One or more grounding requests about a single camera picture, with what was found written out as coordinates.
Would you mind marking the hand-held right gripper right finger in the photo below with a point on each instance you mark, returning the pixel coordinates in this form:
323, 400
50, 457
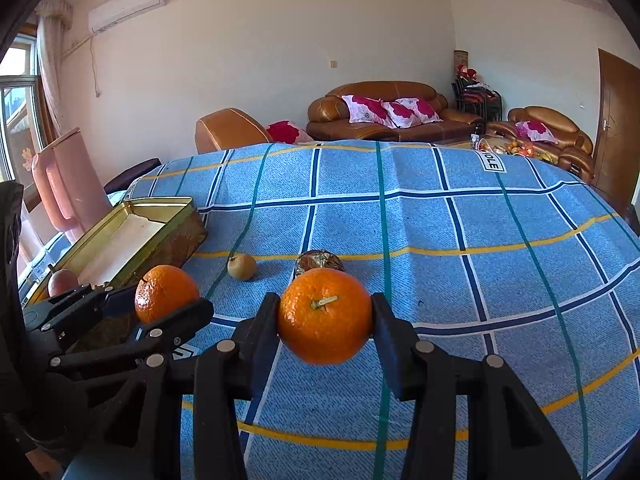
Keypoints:
380, 330

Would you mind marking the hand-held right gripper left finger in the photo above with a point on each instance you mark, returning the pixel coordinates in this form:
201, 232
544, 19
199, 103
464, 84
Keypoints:
270, 325

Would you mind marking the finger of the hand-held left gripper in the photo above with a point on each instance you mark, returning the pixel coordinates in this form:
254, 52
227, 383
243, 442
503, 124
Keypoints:
117, 297
180, 322

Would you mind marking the orange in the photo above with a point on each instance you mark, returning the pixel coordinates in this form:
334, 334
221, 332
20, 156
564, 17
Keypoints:
325, 315
165, 292

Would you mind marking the reddish purple round fruit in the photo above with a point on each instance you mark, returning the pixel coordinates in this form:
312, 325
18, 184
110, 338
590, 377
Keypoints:
62, 282

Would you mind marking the gold tin box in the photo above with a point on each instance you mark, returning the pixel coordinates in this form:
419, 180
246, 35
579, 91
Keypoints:
125, 240

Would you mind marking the small tan fruit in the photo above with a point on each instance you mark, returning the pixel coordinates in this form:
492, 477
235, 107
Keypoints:
242, 266

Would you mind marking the dark brown mottled fruit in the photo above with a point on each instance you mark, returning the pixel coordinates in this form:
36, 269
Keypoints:
320, 261

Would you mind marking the blue plaid cloth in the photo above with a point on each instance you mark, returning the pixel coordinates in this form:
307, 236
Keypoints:
450, 260

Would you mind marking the pink electric kettle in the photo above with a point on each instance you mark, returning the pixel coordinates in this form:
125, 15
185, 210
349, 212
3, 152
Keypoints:
70, 185

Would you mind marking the dark red stool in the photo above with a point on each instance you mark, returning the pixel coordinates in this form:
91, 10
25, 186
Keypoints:
132, 175

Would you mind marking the red floral pillow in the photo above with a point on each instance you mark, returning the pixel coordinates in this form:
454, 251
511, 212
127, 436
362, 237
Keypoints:
287, 132

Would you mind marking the brown leather armchair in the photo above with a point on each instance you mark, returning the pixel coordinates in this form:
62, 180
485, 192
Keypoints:
225, 132
570, 130

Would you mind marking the window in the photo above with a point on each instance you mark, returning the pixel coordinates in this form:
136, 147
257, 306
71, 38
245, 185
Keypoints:
20, 110

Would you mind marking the wooden coffee table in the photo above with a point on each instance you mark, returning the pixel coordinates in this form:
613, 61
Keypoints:
495, 147

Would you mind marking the white pillow with red flowers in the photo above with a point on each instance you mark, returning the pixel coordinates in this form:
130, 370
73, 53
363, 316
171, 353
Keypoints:
365, 109
535, 131
412, 112

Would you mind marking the brown leather sofa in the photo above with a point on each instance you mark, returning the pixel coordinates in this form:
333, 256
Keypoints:
330, 110

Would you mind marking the air conditioner pipe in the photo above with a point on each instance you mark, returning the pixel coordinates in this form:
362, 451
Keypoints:
95, 65

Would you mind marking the pale curtain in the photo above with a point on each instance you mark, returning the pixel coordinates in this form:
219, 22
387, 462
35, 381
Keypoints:
52, 70

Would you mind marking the stack of dark chairs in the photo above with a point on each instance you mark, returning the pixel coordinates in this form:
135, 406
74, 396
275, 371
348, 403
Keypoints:
477, 100

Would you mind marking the tall patterned vase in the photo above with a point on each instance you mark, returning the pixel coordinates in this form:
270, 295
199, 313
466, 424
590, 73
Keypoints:
460, 65

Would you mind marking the brown wooden door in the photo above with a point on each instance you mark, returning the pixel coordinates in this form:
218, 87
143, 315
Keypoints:
620, 135

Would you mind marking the white wall air conditioner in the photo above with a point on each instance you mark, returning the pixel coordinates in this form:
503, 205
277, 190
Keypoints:
125, 7

